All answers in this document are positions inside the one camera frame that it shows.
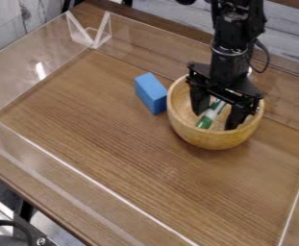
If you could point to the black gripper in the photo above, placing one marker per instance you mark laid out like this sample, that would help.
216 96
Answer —
237 92

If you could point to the green and white marker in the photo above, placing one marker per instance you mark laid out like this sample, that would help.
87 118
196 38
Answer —
212 114

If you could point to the brown wooden bowl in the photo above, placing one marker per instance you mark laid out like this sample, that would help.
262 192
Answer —
214 138

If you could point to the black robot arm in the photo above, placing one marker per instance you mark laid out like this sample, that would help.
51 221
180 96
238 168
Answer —
238 21

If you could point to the blue rectangular block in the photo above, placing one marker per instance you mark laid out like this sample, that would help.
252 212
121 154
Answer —
153 93

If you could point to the clear acrylic corner bracket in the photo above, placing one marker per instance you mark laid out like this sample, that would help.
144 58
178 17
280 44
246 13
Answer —
89 36

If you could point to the black metal frame piece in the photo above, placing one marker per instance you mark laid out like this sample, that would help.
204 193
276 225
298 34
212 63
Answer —
39 238

